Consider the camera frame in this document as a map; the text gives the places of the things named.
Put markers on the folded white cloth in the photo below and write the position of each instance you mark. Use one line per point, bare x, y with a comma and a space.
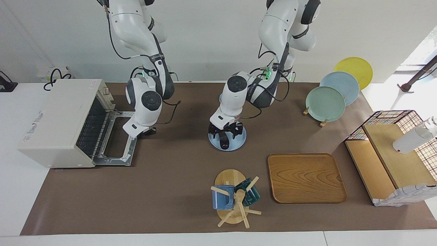
406, 196

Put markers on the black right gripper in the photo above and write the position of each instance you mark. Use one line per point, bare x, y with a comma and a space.
147, 132

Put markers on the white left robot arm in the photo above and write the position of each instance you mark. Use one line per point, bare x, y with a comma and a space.
235, 95

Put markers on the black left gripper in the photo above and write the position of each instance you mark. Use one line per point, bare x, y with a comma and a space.
225, 127

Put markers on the blue mug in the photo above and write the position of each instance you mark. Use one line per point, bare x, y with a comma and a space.
222, 201

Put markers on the wooden plate rack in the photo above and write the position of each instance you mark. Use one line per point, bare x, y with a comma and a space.
323, 123

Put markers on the beige oven knob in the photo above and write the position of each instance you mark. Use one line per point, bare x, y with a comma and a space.
111, 100
106, 91

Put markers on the toaster oven glass door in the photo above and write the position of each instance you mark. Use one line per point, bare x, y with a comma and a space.
131, 147

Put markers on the dark purple eggplant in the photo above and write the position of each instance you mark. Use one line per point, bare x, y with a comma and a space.
224, 142

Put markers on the wooden two-tier shelf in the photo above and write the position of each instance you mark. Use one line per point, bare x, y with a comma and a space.
385, 164

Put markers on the rectangular wooden tray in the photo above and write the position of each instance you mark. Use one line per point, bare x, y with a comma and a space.
305, 179

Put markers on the white cylindrical bottle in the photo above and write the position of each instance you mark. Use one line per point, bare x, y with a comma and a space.
409, 141

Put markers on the yellow plate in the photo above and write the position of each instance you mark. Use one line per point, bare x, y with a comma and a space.
358, 66

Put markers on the large light blue plate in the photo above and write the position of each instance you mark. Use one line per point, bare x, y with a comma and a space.
346, 83

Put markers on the dark green mug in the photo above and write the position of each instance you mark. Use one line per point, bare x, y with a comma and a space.
251, 194

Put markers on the small light blue plate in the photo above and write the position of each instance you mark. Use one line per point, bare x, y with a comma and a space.
235, 143

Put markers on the white power strip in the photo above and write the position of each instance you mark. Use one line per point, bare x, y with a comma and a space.
47, 73

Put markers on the beige toaster oven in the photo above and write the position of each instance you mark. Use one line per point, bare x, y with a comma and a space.
54, 119

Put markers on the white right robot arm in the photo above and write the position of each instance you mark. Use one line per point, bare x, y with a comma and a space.
143, 99

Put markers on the pale green plate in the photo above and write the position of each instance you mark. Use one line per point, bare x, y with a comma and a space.
324, 104

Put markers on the wooden mug tree stand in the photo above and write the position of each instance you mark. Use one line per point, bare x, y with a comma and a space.
228, 177

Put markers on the dark tripod pole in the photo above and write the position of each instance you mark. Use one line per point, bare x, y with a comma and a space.
418, 76

